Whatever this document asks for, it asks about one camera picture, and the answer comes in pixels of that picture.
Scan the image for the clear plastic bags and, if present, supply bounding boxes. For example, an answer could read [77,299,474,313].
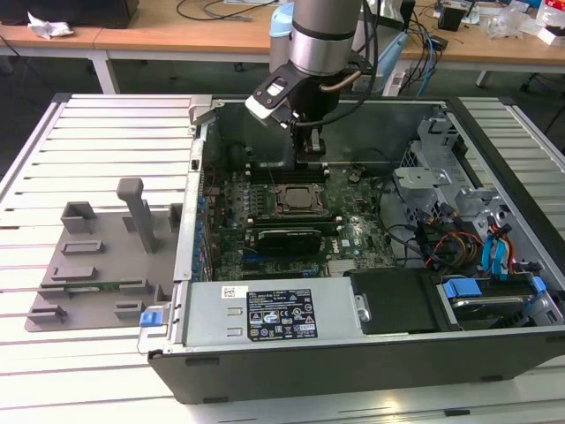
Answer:
[485,8,538,39]

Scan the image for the black open PC case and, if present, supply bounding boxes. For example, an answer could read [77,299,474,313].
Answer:
[137,95,565,405]

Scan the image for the hard disk in blue carrier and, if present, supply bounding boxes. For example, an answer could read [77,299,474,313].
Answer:
[439,276,546,330]

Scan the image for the grey power supply with label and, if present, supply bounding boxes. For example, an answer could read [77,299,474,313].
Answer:
[183,277,367,348]

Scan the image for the metal socket cover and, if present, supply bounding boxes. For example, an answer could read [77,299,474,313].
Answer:
[274,183,330,218]

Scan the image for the green RAM stick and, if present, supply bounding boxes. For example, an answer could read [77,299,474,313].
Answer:
[41,283,124,294]

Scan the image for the silver chipset heatsink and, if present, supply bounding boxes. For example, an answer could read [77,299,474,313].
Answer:
[328,260,357,277]

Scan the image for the orange data wire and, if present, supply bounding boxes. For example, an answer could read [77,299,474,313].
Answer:
[506,229,518,275]

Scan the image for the blue network cable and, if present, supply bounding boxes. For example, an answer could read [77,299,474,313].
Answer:
[417,26,442,97]

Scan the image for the crumpled white paper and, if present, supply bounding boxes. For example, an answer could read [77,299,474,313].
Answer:
[26,11,75,41]

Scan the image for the black plastic bay cover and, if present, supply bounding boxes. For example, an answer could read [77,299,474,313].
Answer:
[343,269,447,335]

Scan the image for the large black computer case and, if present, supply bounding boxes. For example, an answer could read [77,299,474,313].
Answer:
[0,0,140,28]

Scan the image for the grey plastic parts rack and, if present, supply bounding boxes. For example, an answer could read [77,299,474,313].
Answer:
[24,176,185,333]

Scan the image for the black camera cable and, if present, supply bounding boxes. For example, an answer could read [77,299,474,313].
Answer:
[282,43,380,129]

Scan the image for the silver square CPU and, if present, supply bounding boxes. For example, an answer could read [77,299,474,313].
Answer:
[284,188,320,212]

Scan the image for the black graphics card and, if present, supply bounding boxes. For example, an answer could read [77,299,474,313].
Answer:
[254,226,324,256]

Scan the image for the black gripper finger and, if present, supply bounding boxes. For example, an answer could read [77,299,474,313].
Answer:
[296,126,328,164]

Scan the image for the wooden desk white frame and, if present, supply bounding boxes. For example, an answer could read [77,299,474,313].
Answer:
[94,0,565,94]
[0,24,101,58]

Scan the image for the small black box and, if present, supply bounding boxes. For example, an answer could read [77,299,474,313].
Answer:
[439,6,469,32]

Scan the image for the green motherboard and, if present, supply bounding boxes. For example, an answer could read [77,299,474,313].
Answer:
[200,161,401,284]

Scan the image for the red and white package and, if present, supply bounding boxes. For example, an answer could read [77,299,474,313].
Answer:
[536,0,565,27]

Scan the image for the white power strip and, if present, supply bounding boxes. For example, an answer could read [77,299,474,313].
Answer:
[382,70,406,97]

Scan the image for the white and black box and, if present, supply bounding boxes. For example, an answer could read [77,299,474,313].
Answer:
[538,24,565,45]

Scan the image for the black RAM slot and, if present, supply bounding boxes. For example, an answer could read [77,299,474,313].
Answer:
[246,219,344,231]
[246,170,328,184]
[245,162,328,174]
[246,213,342,224]

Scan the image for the grey cable loop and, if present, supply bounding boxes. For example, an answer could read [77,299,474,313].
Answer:
[176,0,255,23]

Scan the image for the red yellow black wire bundle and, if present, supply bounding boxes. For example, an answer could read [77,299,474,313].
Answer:
[423,229,485,269]

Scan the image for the silver metal drive cage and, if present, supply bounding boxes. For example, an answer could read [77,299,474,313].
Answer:
[391,165,509,248]

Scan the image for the blue data wire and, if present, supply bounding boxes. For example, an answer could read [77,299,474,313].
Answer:
[480,240,496,280]
[493,232,514,284]

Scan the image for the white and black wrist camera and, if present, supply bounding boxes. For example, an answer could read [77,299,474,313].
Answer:
[245,70,304,129]

